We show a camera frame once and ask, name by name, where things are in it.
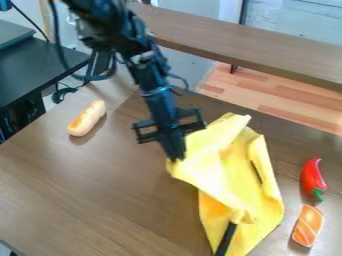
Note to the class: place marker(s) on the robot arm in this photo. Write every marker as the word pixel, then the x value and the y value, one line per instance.
pixel 111 23

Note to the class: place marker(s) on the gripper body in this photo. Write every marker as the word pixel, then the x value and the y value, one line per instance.
pixel 162 113

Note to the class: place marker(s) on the grey laptop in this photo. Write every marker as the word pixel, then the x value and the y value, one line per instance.
pixel 13 33

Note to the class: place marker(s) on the black desk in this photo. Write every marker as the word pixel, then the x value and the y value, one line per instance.
pixel 31 70

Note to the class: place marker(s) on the yellow cloth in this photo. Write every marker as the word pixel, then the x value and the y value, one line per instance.
pixel 231 173

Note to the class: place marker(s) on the orange toy bread roll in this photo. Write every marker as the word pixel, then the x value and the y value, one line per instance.
pixel 87 118

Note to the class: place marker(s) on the orange toy salmon sushi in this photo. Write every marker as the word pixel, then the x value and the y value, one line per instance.
pixel 308 225

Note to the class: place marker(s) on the red toy pepper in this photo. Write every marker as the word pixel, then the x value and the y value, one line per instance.
pixel 311 178

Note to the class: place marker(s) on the wooden bench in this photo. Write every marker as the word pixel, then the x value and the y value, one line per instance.
pixel 249 43

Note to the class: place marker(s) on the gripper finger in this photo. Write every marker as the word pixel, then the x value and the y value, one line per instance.
pixel 179 146
pixel 168 146

